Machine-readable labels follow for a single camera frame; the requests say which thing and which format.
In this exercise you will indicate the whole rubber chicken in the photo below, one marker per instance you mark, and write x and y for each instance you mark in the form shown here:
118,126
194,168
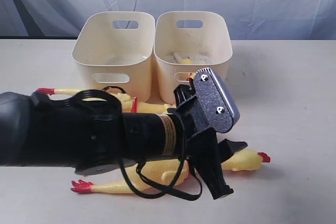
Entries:
244,159
129,103

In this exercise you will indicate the whole rubber chicken near bins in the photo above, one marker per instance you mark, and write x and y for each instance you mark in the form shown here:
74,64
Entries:
129,103

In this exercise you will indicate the cream bin with circle mark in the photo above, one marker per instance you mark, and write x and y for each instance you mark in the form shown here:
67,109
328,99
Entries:
115,49

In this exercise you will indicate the whole rubber chicken front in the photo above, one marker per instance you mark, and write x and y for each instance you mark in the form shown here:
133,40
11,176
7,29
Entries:
244,159

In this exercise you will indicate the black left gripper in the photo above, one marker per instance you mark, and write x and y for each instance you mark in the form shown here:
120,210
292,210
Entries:
199,141

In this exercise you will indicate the cream bin with cross mark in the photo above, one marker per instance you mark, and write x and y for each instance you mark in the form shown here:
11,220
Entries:
200,35

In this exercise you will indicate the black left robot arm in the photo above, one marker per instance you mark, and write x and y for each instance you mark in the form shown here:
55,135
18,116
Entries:
90,132

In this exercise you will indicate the detached rubber chicken head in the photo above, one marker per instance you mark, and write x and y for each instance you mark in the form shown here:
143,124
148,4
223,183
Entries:
180,73

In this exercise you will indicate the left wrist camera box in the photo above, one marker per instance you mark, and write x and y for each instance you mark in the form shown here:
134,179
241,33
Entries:
215,99

